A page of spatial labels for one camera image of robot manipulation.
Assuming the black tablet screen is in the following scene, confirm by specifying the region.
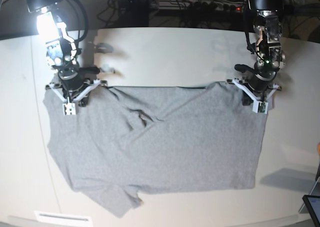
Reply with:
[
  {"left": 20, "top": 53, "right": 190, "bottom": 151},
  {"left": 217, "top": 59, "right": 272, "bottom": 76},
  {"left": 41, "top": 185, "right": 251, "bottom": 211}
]
[{"left": 302, "top": 195, "right": 320, "bottom": 227}]

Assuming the white power strip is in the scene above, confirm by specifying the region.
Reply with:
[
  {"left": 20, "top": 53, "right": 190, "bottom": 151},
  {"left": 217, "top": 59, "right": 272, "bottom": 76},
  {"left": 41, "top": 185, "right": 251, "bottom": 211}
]
[{"left": 155, "top": 0, "right": 244, "bottom": 14}]

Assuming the grey T-shirt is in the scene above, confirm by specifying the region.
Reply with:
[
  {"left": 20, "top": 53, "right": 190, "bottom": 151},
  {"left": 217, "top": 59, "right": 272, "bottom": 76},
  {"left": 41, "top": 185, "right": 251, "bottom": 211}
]
[{"left": 43, "top": 82, "right": 267, "bottom": 218}]

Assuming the white label on table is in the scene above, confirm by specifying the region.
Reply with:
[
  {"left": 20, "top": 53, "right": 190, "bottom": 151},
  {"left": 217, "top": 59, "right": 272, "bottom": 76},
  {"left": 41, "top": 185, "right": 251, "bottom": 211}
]
[{"left": 34, "top": 210, "right": 92, "bottom": 227}]

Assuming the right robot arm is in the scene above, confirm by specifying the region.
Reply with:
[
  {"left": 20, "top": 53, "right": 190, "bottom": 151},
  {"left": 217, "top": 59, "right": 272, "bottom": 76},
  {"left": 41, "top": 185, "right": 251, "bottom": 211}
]
[{"left": 26, "top": 0, "right": 92, "bottom": 107}]

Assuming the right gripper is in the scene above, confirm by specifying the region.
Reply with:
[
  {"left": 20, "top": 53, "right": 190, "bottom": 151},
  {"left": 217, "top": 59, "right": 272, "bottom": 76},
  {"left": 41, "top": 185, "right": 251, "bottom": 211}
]
[{"left": 57, "top": 73, "right": 92, "bottom": 102}]

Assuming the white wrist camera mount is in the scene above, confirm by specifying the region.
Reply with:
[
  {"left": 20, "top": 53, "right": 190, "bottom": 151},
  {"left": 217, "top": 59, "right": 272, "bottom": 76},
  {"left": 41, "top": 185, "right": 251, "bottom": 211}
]
[
  {"left": 225, "top": 78, "right": 282, "bottom": 114},
  {"left": 45, "top": 78, "right": 108, "bottom": 116}
]

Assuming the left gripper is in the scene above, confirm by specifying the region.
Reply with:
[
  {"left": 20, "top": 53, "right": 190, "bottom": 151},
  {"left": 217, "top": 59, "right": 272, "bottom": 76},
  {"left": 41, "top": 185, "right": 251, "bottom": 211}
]
[{"left": 243, "top": 74, "right": 275, "bottom": 101}]

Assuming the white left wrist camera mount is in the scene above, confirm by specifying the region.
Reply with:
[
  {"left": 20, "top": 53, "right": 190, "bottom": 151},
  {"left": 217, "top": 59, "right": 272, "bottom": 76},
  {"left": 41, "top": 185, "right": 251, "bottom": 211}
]
[{"left": 225, "top": 78, "right": 282, "bottom": 114}]

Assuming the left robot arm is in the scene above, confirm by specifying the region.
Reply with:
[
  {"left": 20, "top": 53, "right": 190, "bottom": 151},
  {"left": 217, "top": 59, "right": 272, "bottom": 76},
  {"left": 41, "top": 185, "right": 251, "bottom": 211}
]
[{"left": 234, "top": 0, "right": 285, "bottom": 107}]

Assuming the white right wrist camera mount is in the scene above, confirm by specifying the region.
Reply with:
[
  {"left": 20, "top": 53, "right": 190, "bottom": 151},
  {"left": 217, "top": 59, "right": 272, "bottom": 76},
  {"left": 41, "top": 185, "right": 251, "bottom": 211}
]
[{"left": 45, "top": 78, "right": 108, "bottom": 116}]

